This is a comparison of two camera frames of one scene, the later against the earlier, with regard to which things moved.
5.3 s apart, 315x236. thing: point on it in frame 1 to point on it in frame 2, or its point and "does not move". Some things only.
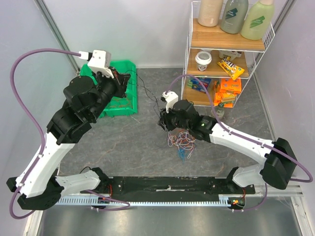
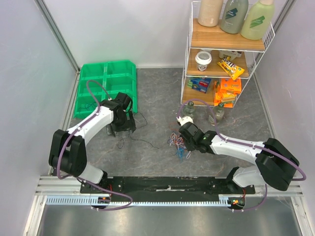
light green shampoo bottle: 257,19 does not move
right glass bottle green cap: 220,111 does not move
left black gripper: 120,81 to 129,125
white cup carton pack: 233,54 does not move
